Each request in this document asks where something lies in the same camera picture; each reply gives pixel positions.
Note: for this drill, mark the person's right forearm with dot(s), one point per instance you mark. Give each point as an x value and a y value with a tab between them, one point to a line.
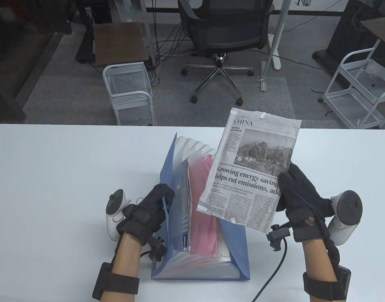
318	261

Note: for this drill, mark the right white black controller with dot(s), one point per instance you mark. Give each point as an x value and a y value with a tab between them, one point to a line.
348	210

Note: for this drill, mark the pink paper material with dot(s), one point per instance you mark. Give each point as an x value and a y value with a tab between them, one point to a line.
205	226

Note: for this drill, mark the printed flowchart paper material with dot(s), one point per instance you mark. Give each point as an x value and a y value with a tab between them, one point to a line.
222	248

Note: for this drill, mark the person's left forearm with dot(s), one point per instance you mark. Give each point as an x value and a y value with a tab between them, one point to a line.
123	258

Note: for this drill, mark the person's left hand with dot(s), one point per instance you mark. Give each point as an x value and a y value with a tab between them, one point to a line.
148	214

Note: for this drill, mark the left white black controller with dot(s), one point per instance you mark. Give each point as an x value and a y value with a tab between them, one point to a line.
113	214

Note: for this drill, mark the brown wooden side table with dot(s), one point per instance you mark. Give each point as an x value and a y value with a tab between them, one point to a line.
120	41

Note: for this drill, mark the clear plastic bag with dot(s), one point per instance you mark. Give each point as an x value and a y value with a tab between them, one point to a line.
378	72

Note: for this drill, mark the white black controller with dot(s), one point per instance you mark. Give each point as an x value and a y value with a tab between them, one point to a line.
113	214
348	210

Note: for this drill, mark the newspaper material with blue banner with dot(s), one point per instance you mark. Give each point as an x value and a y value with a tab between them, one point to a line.
184	214

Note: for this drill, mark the person's right hand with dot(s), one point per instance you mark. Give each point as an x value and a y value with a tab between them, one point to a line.
302	195

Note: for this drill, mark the white desk frame leg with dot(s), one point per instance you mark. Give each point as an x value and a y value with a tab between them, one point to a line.
279	31

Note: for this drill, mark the dark desk with brown top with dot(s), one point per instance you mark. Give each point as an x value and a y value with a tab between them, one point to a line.
343	31

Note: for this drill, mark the newspaper material with mountain photo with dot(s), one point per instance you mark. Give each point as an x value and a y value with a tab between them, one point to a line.
252	176

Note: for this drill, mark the black office chair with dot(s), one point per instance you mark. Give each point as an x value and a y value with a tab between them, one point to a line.
227	31

